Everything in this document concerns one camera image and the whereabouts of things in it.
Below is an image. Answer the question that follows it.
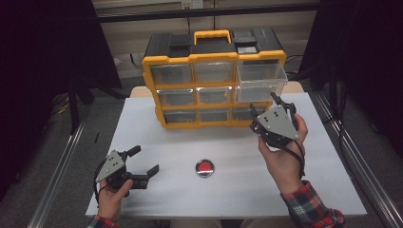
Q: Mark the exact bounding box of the white wall outlet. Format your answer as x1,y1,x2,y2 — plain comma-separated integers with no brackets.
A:
181,0,204,10

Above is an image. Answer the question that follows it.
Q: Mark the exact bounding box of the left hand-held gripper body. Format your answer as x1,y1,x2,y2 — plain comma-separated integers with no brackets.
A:
94,149,134,191

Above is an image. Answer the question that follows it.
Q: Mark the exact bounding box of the hand-held gripper black cable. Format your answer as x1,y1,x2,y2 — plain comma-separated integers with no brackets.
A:
269,139,307,180
92,160,108,207

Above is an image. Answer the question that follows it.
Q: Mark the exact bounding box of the black metal stand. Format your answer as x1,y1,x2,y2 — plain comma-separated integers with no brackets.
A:
67,75,96,136

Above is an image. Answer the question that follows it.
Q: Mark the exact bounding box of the clear plastic organizer drawer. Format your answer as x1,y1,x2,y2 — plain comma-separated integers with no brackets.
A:
236,60,289,104

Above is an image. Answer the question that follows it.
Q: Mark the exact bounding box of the right hand-held gripper black cable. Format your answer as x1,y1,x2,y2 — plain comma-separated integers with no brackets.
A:
269,139,307,180

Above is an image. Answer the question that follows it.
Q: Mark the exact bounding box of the left hand-held gripper black cable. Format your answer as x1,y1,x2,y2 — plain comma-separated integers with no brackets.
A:
92,160,108,207

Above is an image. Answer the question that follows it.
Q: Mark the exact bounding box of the yellow floor cable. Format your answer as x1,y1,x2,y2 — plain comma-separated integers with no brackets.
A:
56,94,72,116

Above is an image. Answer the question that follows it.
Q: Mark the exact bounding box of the person's left hand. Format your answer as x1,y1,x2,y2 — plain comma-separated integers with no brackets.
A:
98,179,134,222

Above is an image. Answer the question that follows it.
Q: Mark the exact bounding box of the red round disc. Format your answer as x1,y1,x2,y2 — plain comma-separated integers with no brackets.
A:
195,159,215,179

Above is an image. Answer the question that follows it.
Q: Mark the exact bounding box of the black curtain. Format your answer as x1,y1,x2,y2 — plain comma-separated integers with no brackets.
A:
298,0,403,160
0,0,123,203

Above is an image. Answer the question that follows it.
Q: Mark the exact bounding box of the yellow black drawer organizer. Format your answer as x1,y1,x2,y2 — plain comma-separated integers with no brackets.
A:
141,28,288,130

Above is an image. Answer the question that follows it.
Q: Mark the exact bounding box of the aluminium floor rail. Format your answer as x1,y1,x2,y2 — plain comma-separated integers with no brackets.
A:
27,122,86,228
312,91,403,228

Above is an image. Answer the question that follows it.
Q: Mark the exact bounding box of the black horizontal bar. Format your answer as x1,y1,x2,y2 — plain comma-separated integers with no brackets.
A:
96,2,321,24

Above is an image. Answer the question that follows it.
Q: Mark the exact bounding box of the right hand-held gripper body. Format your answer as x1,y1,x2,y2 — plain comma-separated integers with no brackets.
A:
250,103,300,150

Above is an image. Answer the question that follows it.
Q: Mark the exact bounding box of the set of clear drawers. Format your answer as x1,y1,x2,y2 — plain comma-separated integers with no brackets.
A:
149,61,273,124

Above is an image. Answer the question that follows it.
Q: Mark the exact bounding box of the person's right hand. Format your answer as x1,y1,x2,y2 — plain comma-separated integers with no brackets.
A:
258,113,309,195

